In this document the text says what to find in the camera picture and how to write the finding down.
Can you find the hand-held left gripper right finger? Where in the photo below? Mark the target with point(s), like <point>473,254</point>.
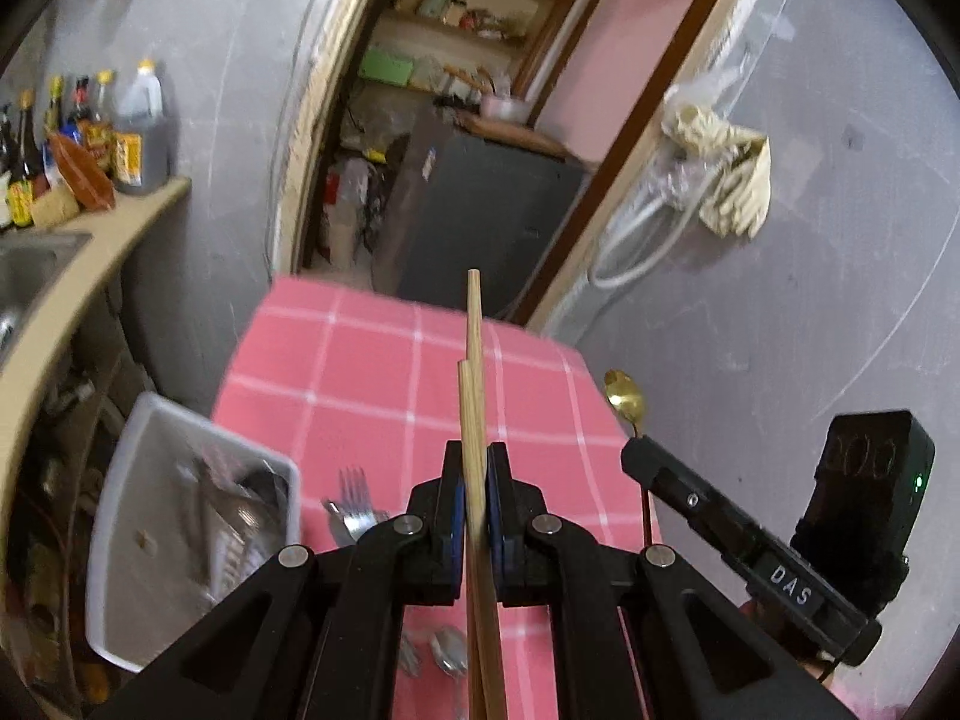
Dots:
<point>499,532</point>

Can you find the pink door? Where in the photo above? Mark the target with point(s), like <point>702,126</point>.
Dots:
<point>622,52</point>

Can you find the metal pot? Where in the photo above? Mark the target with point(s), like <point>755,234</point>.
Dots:
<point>504,106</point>

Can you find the pink checked tablecloth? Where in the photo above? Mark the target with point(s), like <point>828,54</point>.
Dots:
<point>337,390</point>

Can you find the white perforated utensil holder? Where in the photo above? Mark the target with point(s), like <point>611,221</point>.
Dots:
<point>142,525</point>

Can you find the metal spoon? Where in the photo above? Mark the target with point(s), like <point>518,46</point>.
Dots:
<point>450,649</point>

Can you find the glass jar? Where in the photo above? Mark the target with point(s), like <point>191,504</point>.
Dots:
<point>454,13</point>

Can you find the red cap sauce bottle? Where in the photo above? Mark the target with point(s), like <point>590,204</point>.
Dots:
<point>79,105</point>

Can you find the large dark vinegar jug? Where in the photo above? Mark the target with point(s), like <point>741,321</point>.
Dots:
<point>142,142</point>

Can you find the cream rubber glove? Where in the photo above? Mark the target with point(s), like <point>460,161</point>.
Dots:
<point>697,127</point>
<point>739,195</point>

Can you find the clear hanging plastic bag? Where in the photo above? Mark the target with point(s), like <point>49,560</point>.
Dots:
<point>697,86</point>

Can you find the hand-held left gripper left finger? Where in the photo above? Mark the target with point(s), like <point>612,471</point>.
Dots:
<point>450,532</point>

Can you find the beige kitchen counter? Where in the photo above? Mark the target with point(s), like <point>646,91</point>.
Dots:
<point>82,270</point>

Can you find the wooden shelf unit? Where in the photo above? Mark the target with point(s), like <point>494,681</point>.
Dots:
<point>450,34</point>

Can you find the steel sink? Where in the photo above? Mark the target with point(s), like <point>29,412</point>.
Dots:
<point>30,270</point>

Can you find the soy sauce bottle yellow label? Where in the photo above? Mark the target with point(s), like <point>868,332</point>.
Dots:
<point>25,180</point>

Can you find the yellow cap sauce bottle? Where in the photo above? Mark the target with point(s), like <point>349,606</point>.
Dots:
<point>103,101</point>

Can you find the worn wooden door frame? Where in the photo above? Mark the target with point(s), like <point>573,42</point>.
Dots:
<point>307,165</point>

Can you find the dark slim sauce bottle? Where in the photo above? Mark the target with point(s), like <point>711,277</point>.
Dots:
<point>55,109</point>

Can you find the wooden chopping board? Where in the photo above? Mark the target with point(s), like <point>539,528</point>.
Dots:
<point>517,133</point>

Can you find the beige scrubber roll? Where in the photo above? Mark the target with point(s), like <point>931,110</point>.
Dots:
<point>54,208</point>

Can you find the green box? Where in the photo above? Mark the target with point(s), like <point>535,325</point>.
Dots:
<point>385,67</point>

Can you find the grey cabinet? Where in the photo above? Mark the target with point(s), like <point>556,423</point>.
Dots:
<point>480,232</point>

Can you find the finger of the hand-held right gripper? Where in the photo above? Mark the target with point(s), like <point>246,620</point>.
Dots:
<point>675,484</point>

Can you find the orange seasoning packet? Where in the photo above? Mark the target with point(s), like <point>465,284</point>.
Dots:
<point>82,176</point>

